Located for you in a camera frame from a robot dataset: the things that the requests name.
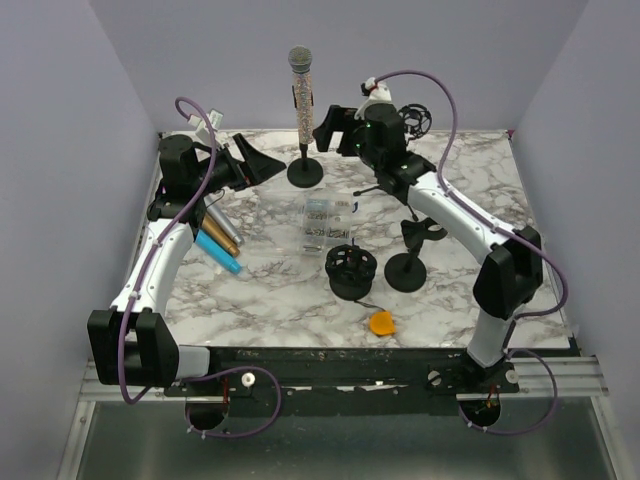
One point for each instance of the glitter microphone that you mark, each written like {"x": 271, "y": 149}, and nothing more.
{"x": 300, "y": 60}

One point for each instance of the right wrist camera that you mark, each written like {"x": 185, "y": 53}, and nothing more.
{"x": 375, "y": 92}

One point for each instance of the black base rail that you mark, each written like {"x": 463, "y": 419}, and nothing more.
{"x": 260, "y": 382}

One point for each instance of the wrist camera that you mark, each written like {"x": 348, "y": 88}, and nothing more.
{"x": 201, "y": 130}
{"x": 375, "y": 92}

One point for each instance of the gold microphone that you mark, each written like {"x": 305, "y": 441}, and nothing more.
{"x": 215, "y": 232}

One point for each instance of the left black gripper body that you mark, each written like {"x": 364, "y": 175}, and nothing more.
{"x": 227, "y": 172}

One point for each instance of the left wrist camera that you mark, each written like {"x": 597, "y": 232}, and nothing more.
{"x": 201, "y": 130}

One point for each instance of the orange tape measure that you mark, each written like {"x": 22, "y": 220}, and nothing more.
{"x": 382, "y": 324}

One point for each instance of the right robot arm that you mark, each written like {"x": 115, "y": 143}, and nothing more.
{"x": 509, "y": 259}

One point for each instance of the shock mount round base stand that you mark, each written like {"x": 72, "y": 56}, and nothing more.
{"x": 351, "y": 271}

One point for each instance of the blue microphone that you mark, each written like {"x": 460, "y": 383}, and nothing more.
{"x": 217, "y": 253}

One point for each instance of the black tripod shock mount stand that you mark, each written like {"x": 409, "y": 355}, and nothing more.
{"x": 417, "y": 120}

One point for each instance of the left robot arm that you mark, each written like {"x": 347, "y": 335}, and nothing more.
{"x": 130, "y": 341}

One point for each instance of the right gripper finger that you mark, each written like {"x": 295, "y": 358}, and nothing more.
{"x": 323, "y": 137}
{"x": 337, "y": 119}

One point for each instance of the clear screw organizer box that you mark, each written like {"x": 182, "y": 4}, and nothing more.
{"x": 326, "y": 222}

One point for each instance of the silver microphone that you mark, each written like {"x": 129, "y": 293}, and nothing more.
{"x": 223, "y": 220}

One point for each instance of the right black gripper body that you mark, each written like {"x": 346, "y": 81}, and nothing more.
{"x": 352, "y": 144}

